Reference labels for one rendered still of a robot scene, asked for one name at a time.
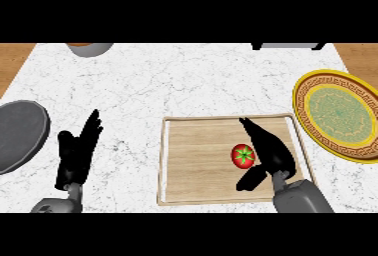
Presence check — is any red tomato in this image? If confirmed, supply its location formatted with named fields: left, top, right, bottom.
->
left=230, top=143, right=256, bottom=170

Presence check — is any wooden tray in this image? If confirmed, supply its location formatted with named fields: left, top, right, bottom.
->
left=154, top=113, right=317, bottom=207

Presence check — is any yellow patterned plate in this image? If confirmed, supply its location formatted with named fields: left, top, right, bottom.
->
left=290, top=68, right=378, bottom=165

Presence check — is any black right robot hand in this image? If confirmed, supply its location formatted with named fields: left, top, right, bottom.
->
left=234, top=116, right=298, bottom=192

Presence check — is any grey pot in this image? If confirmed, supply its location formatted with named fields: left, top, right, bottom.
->
left=64, top=43, right=114, bottom=59

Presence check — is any dark grey round pan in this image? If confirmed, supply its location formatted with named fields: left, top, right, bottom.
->
left=0, top=99, right=51, bottom=176

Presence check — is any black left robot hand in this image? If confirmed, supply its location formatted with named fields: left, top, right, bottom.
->
left=54, top=108, right=104, bottom=192

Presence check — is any grey appliance with black legs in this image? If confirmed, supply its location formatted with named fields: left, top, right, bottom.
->
left=250, top=43, right=327, bottom=51

